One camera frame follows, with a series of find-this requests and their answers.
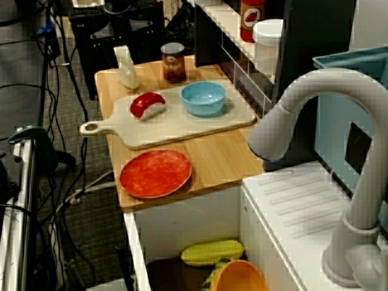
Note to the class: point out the white toy sink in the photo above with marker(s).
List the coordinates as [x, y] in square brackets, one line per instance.
[288, 194]

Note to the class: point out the red and white sushi toy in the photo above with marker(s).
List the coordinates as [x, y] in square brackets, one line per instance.
[145, 101]

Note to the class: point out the black shelf end panel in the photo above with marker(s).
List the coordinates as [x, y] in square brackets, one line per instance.
[206, 36]

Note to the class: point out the orange bowl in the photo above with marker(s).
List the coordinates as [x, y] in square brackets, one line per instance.
[239, 277]

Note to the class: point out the teal plastic bin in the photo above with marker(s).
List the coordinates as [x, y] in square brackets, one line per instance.
[333, 106]

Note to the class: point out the red plate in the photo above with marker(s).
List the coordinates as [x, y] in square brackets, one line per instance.
[154, 174]

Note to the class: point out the white detergent bottle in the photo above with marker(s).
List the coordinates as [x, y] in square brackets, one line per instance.
[128, 72]

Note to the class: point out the aluminium frame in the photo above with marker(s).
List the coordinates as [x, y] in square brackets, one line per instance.
[24, 212]

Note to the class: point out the yellow corn cob toy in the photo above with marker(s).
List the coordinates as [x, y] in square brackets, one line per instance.
[212, 253]

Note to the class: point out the dark grey pillar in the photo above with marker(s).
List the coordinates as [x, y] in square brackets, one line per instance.
[318, 36]

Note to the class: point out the white ledge shelf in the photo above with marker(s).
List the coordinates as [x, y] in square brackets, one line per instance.
[230, 33]

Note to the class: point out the pale wooden cutting board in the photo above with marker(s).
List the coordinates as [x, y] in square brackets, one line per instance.
[182, 130]

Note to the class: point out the white lidded container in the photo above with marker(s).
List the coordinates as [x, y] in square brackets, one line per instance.
[266, 48]

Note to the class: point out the brown beans can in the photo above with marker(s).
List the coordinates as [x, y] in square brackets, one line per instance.
[173, 66]

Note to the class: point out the light blue bowl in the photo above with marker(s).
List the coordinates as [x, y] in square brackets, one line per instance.
[203, 103]

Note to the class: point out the red sauce bottle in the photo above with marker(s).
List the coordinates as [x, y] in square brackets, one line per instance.
[251, 21]

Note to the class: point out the grey toy faucet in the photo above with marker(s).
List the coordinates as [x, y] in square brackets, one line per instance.
[272, 133]

